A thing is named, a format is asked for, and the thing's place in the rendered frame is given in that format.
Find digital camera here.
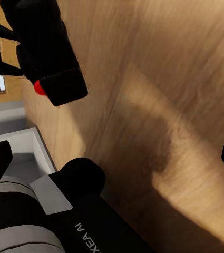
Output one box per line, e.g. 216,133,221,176
0,0,88,106

